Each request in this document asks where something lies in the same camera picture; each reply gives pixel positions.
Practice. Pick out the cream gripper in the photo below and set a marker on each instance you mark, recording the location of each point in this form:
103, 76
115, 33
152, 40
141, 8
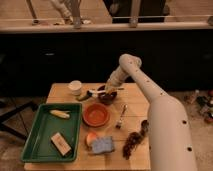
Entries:
109, 88

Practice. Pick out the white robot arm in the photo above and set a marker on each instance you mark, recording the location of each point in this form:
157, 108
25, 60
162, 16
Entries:
171, 147

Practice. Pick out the dark brown bowl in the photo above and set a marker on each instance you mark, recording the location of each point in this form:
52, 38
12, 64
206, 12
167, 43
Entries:
107, 99

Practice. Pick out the metal fork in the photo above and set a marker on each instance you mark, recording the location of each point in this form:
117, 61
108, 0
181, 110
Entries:
119, 123

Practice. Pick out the orange clay bowl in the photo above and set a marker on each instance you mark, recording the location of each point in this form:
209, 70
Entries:
96, 115

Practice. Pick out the green chili pepper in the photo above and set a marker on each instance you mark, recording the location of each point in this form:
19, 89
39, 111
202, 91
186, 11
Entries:
84, 97

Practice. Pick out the white paper cup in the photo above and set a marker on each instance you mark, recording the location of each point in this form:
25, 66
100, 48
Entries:
75, 87

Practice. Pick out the wooden table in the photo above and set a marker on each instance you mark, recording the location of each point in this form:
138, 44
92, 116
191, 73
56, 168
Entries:
136, 112

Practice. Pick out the dark metal cup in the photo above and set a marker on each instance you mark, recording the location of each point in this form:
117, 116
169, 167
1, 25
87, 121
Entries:
144, 127

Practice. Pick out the orange peach fruit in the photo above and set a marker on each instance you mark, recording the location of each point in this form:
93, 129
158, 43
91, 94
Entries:
90, 138

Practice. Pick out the dark red grape bunch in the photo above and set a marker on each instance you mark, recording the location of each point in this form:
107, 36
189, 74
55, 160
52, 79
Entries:
133, 140

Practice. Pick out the blue sponge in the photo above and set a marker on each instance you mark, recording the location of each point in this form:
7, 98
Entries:
103, 145

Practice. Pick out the green plastic tray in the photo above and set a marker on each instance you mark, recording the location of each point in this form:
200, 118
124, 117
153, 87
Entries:
38, 147

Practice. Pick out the wooden block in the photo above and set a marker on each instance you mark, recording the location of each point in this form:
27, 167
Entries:
60, 143

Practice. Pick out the person in dark clothes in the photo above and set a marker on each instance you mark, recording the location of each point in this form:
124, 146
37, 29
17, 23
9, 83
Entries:
144, 11

